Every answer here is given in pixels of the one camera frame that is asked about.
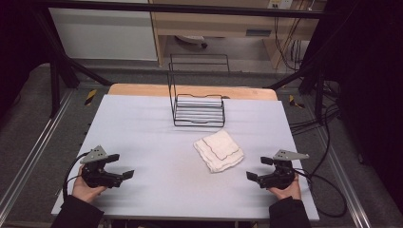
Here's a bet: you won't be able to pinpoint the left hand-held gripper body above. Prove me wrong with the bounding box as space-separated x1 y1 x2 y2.
79 144 125 189

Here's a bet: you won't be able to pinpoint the white cabinet panel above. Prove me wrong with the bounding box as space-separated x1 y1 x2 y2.
48 8 159 62

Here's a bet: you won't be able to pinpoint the aluminium floor rail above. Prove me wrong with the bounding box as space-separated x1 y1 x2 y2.
0 89 76 217
316 126 373 228

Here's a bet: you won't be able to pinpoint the black wire rack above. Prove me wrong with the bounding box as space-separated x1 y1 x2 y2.
167 53 231 128

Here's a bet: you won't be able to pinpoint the white towel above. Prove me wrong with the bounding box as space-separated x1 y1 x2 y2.
193 128 245 174

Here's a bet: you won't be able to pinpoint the yellow black hazard tape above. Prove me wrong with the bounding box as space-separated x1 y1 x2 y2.
288 94 306 109
84 88 98 106

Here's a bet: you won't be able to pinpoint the light wooden desk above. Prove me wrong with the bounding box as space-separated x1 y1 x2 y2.
148 0 327 69

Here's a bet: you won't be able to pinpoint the black metal frame strut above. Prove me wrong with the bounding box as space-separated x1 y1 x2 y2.
267 47 329 125
31 9 114 119

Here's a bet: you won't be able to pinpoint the black metal frame crossbar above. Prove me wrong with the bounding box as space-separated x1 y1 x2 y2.
31 0 336 19

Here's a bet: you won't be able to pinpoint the cables hanging under desk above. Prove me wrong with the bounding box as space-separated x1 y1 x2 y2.
273 13 311 72

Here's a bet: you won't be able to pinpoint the white wall socket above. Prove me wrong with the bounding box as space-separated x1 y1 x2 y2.
267 0 295 10

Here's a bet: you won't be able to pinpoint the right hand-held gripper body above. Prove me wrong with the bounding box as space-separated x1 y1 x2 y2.
257 149 310 190

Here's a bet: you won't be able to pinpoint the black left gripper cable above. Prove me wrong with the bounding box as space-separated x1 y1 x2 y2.
62 151 91 202

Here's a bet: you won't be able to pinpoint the person's left hand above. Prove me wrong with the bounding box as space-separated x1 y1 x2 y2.
71 165 107 204

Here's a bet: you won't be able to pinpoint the white chair base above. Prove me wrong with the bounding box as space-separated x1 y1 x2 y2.
174 34 209 49

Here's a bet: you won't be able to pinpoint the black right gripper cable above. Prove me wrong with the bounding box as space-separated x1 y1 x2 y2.
294 166 348 219

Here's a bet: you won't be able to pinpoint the person's right hand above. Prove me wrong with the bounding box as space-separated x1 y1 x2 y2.
268 173 302 201

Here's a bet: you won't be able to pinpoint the bundle of black floor cables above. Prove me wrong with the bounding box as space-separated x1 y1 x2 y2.
289 80 342 137

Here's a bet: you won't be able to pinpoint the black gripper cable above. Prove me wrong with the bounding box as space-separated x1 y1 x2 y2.
62 151 91 202
294 166 348 219

